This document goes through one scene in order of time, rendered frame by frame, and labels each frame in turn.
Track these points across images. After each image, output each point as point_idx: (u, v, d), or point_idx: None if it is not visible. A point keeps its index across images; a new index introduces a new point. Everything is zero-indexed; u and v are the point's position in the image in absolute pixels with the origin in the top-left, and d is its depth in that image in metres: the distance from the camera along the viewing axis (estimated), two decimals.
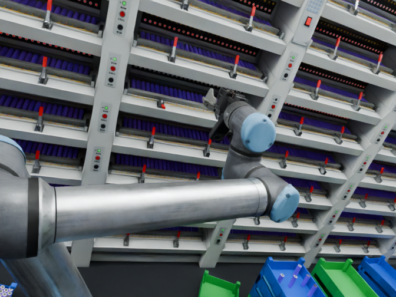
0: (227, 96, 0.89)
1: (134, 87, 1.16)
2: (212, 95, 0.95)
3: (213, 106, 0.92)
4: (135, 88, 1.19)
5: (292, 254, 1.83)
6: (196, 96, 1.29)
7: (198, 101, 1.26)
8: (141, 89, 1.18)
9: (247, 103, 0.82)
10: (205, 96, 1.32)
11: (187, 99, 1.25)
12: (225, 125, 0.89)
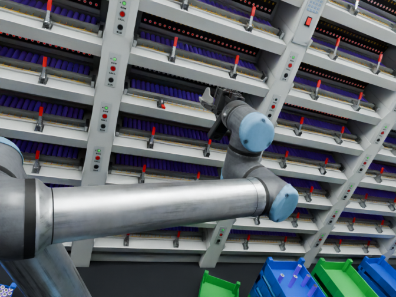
0: (224, 95, 0.88)
1: (134, 87, 1.16)
2: (208, 94, 0.95)
3: (210, 106, 0.92)
4: (135, 88, 1.19)
5: (292, 254, 1.83)
6: (196, 96, 1.29)
7: (198, 101, 1.26)
8: (141, 89, 1.18)
9: (244, 102, 0.81)
10: None
11: (187, 99, 1.25)
12: (224, 124, 0.89)
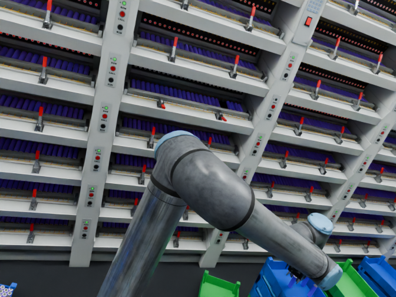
0: None
1: (134, 87, 1.16)
2: None
3: None
4: (135, 88, 1.19)
5: None
6: (196, 96, 1.29)
7: (198, 101, 1.26)
8: (141, 89, 1.18)
9: None
10: (205, 96, 1.32)
11: (187, 99, 1.25)
12: None
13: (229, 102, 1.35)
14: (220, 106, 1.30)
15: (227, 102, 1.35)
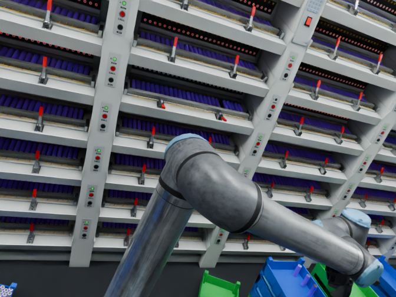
0: (333, 271, 1.03)
1: (134, 87, 1.16)
2: (336, 290, 1.05)
3: (347, 286, 1.02)
4: (135, 88, 1.19)
5: (292, 254, 1.83)
6: (196, 96, 1.29)
7: (198, 101, 1.26)
8: (141, 89, 1.18)
9: None
10: (205, 96, 1.32)
11: (187, 99, 1.25)
12: None
13: (229, 102, 1.35)
14: (220, 106, 1.30)
15: (227, 102, 1.35)
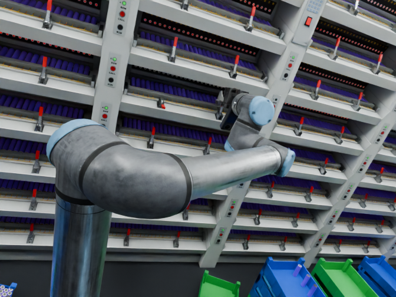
0: (232, 92, 1.12)
1: (134, 85, 1.17)
2: (221, 95, 1.20)
3: (220, 102, 1.16)
4: None
5: (292, 254, 1.83)
6: (195, 93, 1.30)
7: (197, 99, 1.27)
8: (141, 87, 1.19)
9: None
10: (205, 94, 1.33)
11: (187, 96, 1.27)
12: (233, 115, 1.12)
13: None
14: None
15: None
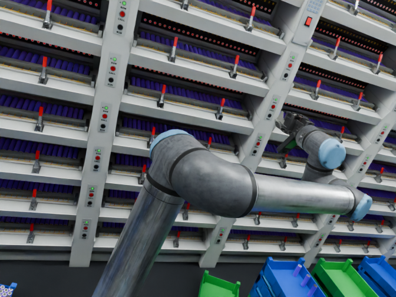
0: (295, 119, 1.09)
1: (134, 85, 1.18)
2: (282, 116, 1.17)
3: (280, 125, 1.14)
4: None
5: (292, 254, 1.83)
6: (195, 93, 1.30)
7: (197, 99, 1.27)
8: (141, 86, 1.19)
9: (315, 126, 1.02)
10: (205, 94, 1.33)
11: (187, 96, 1.27)
12: (293, 142, 1.10)
13: (228, 101, 1.36)
14: (219, 104, 1.31)
15: (227, 101, 1.36)
